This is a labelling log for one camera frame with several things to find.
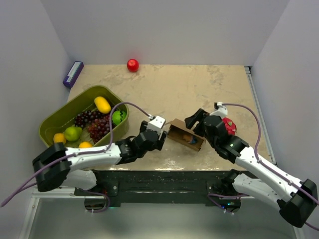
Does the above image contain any small ice cream toy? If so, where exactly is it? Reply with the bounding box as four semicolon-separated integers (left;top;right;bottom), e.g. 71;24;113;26
182;134;197;144

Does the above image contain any brown cardboard box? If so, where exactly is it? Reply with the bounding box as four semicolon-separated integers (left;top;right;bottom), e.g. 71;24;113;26
166;119;206;152

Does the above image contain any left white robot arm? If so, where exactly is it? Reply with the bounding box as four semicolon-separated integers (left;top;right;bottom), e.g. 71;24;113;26
32;117;167;192

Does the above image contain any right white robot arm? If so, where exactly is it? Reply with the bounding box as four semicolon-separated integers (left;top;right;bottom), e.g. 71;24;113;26
184;105;319;228

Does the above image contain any purple rectangular box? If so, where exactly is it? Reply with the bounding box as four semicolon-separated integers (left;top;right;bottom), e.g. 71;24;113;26
63;61;84;89

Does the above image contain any red dragon fruit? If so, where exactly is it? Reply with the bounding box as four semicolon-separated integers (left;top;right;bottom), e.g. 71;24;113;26
222;117;237;135

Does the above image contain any green striped toy fruit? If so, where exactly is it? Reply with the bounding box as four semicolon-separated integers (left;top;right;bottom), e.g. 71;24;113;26
112;110;127;125

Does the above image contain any red grape bunch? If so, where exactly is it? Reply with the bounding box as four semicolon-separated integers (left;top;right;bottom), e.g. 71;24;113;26
87;115;110;144

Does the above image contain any yellow mango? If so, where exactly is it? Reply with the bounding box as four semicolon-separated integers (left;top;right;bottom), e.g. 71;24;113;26
94;96;112;114

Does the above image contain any orange fruit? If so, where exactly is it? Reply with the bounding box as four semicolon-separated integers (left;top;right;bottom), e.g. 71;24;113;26
53;133;67;144
78;141;93;148

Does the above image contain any purple grape bunch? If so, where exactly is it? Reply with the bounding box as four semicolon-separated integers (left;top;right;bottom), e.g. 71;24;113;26
74;110;103;129

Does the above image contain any green pear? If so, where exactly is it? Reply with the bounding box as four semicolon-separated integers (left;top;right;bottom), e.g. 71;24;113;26
64;126;82;142

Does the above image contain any red apple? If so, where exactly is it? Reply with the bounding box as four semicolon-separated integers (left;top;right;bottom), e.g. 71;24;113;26
127;58;139;72

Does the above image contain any olive green plastic bin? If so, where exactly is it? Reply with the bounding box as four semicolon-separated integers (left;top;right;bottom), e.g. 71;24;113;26
38;85;129;147

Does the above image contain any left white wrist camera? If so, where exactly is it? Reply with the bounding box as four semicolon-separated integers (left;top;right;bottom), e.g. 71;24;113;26
147;116;166;135

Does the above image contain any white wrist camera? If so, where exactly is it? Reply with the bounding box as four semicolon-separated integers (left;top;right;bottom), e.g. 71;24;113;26
147;116;166;135
210;102;228;119

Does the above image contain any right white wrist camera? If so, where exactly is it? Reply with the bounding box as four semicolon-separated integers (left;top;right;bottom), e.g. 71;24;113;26
210;102;228;119

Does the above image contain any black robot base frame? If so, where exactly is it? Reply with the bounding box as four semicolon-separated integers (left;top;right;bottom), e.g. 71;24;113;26
74;169;241;213

